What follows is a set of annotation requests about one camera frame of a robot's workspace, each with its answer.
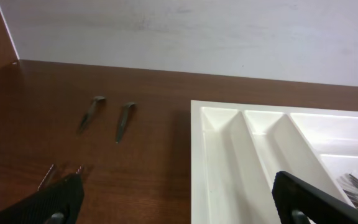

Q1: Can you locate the white plastic cutlery tray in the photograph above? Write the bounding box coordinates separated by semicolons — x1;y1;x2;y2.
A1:
191;101;358;223

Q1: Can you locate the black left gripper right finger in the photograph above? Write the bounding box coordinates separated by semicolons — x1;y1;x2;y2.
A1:
272;171;358;224

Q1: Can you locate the left small metal spoon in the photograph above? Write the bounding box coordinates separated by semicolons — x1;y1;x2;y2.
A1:
76;96;106;134

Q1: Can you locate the small metal spoon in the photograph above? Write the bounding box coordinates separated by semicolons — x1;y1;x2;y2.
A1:
115;102;136;144
76;96;106;134

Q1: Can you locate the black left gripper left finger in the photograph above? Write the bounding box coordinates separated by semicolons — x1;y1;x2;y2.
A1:
0;173;85;224

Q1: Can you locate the right small metal spoon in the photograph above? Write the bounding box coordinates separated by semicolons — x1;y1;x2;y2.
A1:
115;102;136;144

